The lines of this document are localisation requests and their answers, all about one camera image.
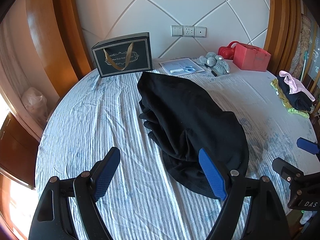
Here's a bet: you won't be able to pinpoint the plastic bag bin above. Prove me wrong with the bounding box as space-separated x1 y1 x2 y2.
21 87 48 126

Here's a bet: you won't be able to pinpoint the pink folded garment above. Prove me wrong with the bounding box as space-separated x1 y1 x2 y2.
279 70 315 102

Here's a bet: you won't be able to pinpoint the wooden cabinet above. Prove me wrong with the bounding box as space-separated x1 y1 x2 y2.
0 113 39 187

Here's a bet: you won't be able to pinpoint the white paper sheet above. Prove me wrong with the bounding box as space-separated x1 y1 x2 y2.
159 58 204 76

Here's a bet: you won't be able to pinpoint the red handled object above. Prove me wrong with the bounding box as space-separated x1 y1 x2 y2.
217 41 238 60

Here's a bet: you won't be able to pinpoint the red paper bag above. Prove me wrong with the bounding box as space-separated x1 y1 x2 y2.
233 43 271 72

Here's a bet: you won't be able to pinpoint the navy folded garment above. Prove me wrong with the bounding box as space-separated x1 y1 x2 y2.
277 75 312 111

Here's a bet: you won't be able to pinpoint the wall switch socket panel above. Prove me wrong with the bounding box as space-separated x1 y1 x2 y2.
171 25 207 38

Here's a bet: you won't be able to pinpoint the striped bed sheet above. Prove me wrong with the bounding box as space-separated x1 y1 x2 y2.
35 66 319 239

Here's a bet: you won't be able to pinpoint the olive yellow folded garment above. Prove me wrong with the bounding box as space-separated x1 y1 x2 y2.
271 79 309 119

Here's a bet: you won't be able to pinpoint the black t-shirt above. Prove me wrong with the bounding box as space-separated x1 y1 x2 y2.
137 72 249 199

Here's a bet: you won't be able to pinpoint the dark green gift bag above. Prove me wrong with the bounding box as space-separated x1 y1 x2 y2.
92 32 153 77

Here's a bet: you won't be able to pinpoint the grey plush toy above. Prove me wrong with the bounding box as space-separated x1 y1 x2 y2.
196 52 231 76

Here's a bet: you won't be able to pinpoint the blue scissors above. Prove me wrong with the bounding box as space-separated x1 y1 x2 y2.
170 66 196 74

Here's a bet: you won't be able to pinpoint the black marker pen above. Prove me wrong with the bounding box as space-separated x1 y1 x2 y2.
204 64 217 77

